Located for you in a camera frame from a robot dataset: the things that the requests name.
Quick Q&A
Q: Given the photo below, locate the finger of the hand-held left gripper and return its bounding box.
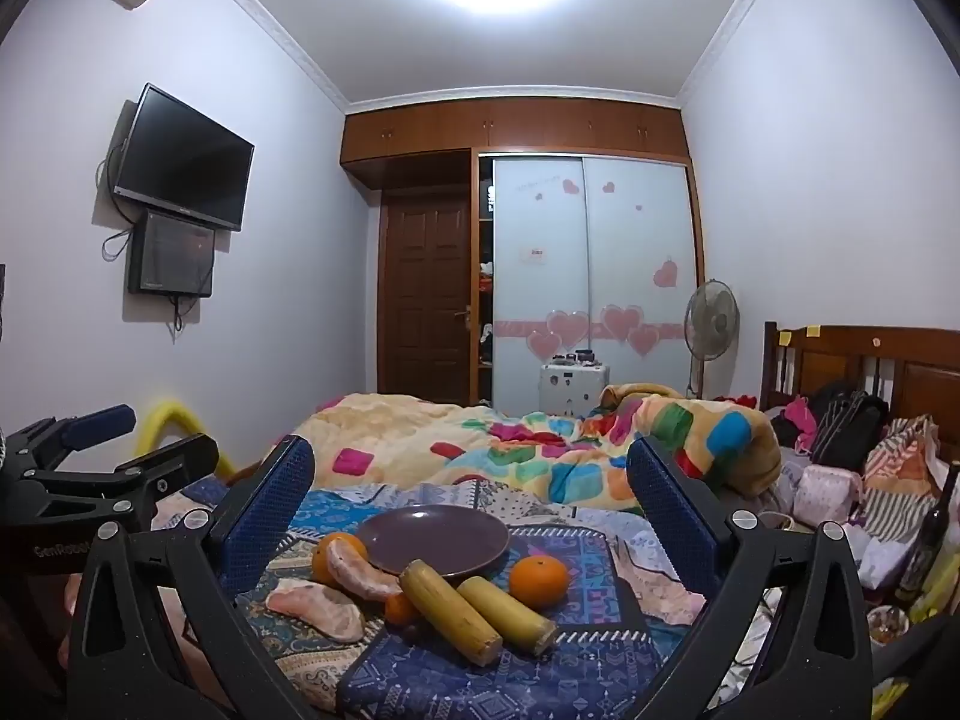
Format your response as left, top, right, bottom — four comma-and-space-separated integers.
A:
15, 431, 221, 535
0, 403, 138, 481

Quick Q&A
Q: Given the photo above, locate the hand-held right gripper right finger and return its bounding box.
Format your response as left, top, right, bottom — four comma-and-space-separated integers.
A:
626, 435, 875, 720

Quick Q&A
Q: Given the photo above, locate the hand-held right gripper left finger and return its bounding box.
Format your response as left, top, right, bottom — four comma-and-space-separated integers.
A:
66, 435, 353, 720

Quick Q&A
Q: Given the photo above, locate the large orange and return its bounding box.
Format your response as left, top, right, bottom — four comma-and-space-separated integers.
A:
508, 553, 571, 611
310, 531, 370, 587

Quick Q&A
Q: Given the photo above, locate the peeled pomelo piece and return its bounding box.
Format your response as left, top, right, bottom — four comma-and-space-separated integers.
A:
328, 540, 406, 602
266, 581, 367, 644

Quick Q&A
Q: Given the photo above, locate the purple plate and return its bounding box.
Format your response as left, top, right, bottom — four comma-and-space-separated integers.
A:
352, 505, 512, 577

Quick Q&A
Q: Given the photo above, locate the yellow sugarcane piece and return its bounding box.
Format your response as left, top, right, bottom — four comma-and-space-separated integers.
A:
399, 559, 505, 667
457, 576, 560, 655

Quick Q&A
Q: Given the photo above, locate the yellow foam tube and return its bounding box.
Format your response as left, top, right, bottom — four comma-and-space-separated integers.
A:
133, 397, 226, 477

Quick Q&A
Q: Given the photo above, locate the colourful patchwork blanket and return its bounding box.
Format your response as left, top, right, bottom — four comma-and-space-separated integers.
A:
289, 382, 782, 518

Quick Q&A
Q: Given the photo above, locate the white box appliance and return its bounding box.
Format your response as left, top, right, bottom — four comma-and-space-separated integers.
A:
540, 349, 610, 417

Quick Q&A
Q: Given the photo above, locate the pink patterned pouch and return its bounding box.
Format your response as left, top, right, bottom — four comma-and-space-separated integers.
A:
795, 465, 863, 530

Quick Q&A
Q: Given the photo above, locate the black bag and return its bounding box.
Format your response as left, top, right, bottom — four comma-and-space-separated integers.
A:
810, 379, 890, 470

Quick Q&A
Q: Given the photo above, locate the standing fan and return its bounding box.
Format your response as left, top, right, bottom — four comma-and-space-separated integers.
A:
681, 279, 742, 400

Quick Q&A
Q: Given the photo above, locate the striped bag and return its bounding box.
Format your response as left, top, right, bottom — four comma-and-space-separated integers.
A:
862, 414, 938, 541

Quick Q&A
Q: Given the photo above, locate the brown wooden door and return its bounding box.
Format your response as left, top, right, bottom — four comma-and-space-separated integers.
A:
379, 191, 475, 406

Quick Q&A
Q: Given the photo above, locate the blue patterned bed sheet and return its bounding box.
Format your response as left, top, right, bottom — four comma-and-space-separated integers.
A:
150, 480, 751, 720

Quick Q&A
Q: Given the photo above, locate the dark glass bottle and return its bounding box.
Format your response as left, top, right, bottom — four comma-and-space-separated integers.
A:
896, 461, 960, 608

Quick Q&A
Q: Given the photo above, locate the yellow plastic bag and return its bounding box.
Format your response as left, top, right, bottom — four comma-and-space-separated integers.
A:
911, 551, 960, 616

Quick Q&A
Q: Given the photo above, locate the wooden headboard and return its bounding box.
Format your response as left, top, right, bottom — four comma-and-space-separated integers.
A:
759, 321, 960, 466

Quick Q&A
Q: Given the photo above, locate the wooden wardrobe with heart stickers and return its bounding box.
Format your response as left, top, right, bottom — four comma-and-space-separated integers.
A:
340, 95, 706, 407

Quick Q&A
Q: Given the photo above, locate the small wall-mounted monitor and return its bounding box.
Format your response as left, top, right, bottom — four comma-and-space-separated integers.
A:
126, 208, 217, 299

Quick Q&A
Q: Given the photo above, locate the wall-mounted black television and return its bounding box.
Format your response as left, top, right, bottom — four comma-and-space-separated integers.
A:
112, 82, 256, 233

